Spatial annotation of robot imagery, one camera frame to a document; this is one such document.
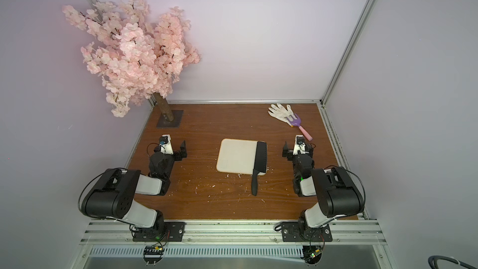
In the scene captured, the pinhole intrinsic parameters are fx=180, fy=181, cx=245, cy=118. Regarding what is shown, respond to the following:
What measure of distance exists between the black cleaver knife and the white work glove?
216 mm

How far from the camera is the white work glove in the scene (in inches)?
44.3

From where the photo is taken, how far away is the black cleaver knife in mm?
869
